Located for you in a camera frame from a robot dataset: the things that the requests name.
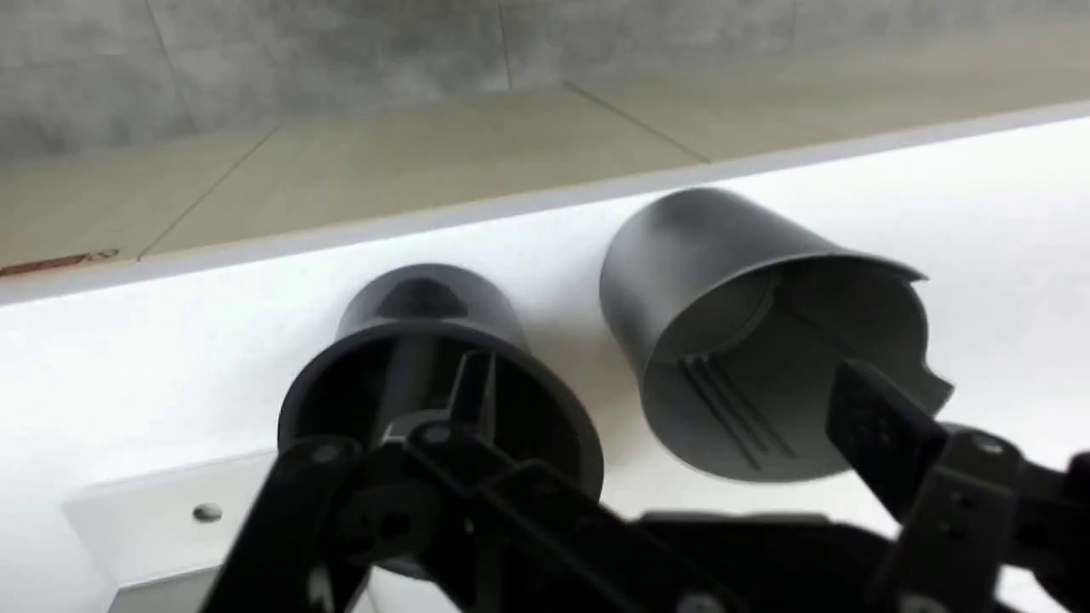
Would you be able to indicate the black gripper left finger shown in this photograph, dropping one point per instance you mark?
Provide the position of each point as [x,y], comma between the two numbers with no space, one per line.
[342,513]

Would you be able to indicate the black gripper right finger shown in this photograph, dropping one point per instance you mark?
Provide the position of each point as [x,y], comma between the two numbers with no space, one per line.
[966,513]

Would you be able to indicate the black cylindrical cup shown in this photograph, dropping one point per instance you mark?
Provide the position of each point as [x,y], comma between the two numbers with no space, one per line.
[429,301]

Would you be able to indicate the white plate with hole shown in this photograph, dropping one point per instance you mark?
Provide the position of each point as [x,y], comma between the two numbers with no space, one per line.
[147,524]

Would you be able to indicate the grey metal bucket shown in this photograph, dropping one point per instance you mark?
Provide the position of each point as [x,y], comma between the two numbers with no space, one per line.
[692,261]

